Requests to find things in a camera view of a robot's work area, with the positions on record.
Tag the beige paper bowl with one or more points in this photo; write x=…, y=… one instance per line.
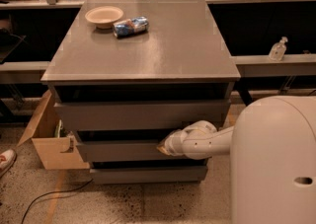
x=104, y=17

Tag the grey drawer cabinet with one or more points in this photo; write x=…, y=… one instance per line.
x=182, y=57

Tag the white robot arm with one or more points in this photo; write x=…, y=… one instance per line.
x=272, y=149

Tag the open cardboard box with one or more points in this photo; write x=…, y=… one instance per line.
x=56, y=152

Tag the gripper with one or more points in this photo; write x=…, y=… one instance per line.
x=172, y=143

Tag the grey bottom drawer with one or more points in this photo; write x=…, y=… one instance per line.
x=152, y=171

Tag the grey drawer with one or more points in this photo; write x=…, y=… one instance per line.
x=140, y=115
x=152, y=171
x=122, y=145

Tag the grey top drawer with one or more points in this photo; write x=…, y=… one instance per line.
x=140, y=115

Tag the white red shoe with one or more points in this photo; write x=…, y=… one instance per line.
x=7, y=159

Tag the clear sanitizer pump bottle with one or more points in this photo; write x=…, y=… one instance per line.
x=278, y=50

